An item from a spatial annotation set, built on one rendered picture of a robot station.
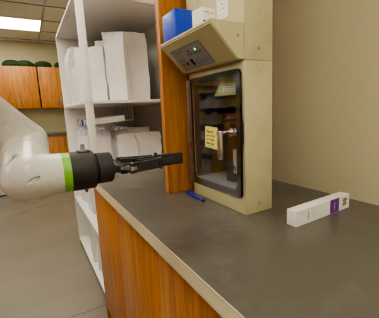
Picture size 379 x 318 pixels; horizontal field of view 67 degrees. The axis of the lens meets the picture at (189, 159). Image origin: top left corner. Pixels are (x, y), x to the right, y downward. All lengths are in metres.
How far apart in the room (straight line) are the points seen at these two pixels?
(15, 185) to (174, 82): 0.71
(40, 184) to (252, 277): 0.47
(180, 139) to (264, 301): 0.76
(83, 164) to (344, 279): 0.59
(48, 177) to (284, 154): 1.00
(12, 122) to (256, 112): 0.64
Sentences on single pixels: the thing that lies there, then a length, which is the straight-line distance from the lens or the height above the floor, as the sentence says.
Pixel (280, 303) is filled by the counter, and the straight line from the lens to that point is 0.57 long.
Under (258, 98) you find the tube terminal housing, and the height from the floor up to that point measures 1.30.
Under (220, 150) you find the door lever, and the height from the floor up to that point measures 1.15.
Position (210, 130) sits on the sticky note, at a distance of 1.00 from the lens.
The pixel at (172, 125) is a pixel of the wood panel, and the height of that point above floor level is 1.22.
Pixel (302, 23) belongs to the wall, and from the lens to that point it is 1.32.
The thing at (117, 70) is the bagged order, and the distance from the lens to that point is 2.04.
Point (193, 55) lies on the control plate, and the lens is 0.98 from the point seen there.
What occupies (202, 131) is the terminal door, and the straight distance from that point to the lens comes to 1.04.
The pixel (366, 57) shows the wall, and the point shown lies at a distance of 1.15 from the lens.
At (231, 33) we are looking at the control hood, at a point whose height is 1.48.
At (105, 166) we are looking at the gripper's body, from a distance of 0.70.
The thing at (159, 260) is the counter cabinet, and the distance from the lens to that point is 0.90.
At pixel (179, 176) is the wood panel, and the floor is 1.01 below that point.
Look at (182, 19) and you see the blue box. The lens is 1.03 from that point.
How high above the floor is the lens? 1.27
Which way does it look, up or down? 10 degrees down
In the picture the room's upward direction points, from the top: 3 degrees counter-clockwise
